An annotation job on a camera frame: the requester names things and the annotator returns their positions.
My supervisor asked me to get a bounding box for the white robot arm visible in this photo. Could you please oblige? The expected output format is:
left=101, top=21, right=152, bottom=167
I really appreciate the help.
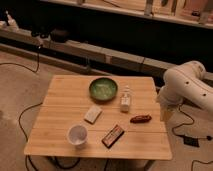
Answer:
left=156, top=61, right=213, bottom=121

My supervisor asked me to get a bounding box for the green ceramic bowl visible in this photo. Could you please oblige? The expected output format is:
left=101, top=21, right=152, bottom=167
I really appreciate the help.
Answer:
left=89, top=77, right=118, bottom=101

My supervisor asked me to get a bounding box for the small white bottle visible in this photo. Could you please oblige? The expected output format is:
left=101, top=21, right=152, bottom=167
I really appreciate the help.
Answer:
left=120, top=86, right=131, bottom=112

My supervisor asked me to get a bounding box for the wooden table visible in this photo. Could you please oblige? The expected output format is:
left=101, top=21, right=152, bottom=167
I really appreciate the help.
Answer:
left=24, top=75, right=172, bottom=160

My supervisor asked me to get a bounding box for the red-brown sausage snack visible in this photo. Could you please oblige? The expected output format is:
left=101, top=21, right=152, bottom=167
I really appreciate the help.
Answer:
left=130, top=115, right=152, bottom=123

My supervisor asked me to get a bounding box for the dark chocolate bar box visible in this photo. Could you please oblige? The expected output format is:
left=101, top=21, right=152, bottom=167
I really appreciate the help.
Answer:
left=102, top=125, right=124, bottom=148

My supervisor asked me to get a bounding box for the black device on ledge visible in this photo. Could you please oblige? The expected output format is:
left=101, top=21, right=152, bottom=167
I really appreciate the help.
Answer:
left=50, top=29, right=69, bottom=43

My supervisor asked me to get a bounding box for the black power adapter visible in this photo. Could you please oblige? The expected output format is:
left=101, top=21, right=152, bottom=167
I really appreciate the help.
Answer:
left=183, top=137, right=199, bottom=147

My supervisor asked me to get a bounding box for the black floor cable left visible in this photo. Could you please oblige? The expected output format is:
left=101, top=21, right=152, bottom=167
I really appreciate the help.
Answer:
left=0, top=46, right=81, bottom=171

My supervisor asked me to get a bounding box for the black cable right floor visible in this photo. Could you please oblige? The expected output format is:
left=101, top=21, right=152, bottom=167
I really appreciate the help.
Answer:
left=171, top=103, right=213, bottom=141

